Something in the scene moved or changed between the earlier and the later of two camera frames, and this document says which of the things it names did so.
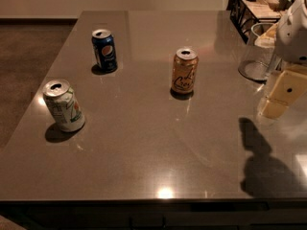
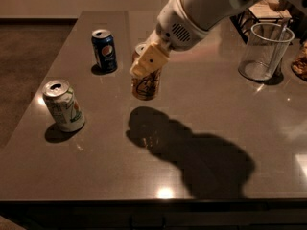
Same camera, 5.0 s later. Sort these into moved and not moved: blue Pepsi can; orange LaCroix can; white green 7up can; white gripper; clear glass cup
Moved: orange LaCroix can; white gripper
Not moved: blue Pepsi can; clear glass cup; white green 7up can
